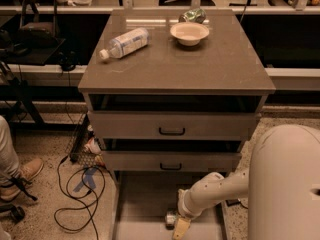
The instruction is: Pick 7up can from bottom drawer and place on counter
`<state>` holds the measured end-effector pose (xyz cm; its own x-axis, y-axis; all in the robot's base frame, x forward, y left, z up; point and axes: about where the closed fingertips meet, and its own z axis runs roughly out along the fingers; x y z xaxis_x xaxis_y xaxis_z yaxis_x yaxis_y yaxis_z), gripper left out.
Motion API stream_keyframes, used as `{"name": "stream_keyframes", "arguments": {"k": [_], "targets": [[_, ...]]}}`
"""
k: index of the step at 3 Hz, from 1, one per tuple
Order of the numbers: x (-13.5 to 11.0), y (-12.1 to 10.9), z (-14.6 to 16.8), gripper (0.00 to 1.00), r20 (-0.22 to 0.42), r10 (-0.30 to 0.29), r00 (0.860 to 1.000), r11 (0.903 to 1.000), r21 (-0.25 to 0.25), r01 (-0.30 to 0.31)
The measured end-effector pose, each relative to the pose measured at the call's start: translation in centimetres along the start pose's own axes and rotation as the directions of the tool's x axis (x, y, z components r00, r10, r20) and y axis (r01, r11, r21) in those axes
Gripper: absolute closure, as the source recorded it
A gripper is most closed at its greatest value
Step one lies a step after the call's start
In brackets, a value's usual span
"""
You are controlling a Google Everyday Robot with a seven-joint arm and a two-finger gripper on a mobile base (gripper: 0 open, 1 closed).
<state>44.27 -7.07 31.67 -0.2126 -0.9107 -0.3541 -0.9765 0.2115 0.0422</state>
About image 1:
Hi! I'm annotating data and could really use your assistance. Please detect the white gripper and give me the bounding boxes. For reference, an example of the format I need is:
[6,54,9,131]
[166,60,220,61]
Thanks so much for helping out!
[172,189,202,240]

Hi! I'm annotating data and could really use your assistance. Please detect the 7up soda can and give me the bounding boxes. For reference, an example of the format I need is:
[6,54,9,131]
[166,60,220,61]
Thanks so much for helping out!
[165,210,178,227]

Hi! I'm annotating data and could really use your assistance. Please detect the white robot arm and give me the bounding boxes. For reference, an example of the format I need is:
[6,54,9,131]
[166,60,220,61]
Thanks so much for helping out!
[173,125,320,240]

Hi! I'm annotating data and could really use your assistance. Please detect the bottom open grey drawer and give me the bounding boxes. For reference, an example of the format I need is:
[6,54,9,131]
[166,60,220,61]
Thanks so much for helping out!
[111,172,229,240]

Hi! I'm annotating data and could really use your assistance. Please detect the middle grey drawer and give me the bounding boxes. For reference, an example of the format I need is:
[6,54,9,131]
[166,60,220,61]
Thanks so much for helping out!
[102,151,241,172]

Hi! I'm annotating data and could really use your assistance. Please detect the top grey drawer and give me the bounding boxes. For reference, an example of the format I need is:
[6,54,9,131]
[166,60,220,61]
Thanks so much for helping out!
[88,111,260,141]

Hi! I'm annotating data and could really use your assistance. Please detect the grey drawer cabinet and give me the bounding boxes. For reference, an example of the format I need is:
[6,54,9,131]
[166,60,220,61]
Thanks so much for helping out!
[79,9,275,240]

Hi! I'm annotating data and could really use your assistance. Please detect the green crushed soda can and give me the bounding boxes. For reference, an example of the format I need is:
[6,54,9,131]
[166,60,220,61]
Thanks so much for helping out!
[179,8,206,24]

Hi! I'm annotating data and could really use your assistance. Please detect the black power adapter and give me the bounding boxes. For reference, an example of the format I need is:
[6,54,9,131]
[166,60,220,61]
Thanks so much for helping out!
[226,199,241,207]

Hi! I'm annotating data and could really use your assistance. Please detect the blue tape cross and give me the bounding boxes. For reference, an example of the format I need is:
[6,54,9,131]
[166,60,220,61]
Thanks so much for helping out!
[73,167,97,192]

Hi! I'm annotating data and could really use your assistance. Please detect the tan work boot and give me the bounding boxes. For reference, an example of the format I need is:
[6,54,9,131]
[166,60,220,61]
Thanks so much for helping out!
[0,158,43,202]

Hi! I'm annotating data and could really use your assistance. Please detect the person's light trouser leg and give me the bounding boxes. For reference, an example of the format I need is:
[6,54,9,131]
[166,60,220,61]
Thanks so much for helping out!
[0,116,20,186]

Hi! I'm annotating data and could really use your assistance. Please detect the clear plastic water bottle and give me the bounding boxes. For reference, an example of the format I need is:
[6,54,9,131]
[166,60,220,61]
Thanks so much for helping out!
[99,27,149,60]

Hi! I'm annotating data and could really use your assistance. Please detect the white ceramic bowl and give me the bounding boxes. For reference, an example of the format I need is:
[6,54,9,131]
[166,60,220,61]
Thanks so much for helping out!
[170,22,209,46]

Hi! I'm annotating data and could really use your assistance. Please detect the black headphones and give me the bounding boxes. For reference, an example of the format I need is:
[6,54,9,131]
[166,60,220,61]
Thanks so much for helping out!
[58,51,78,72]

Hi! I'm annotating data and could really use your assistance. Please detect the black bag on table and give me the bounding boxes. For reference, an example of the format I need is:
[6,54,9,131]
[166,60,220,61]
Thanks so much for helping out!
[18,0,58,48]

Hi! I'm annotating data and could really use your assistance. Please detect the wire mesh basket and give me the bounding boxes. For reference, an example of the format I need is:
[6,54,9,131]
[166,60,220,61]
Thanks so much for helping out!
[66,114,104,167]

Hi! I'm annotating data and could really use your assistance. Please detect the black floor cable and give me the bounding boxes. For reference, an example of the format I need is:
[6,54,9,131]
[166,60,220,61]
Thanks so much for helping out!
[53,155,107,240]

